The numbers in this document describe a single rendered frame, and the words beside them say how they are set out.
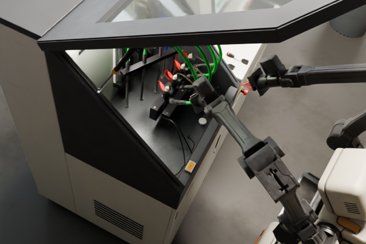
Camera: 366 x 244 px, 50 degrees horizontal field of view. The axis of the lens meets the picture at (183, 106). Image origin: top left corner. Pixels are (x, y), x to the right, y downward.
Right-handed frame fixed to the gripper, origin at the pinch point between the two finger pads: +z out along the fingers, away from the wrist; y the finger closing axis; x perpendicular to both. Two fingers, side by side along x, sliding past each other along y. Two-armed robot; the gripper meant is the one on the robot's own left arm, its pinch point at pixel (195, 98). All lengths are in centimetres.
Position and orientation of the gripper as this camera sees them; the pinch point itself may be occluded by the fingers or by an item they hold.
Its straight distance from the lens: 158.7
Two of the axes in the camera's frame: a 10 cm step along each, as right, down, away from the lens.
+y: -8.3, 4.9, -2.7
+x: 4.2, 8.7, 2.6
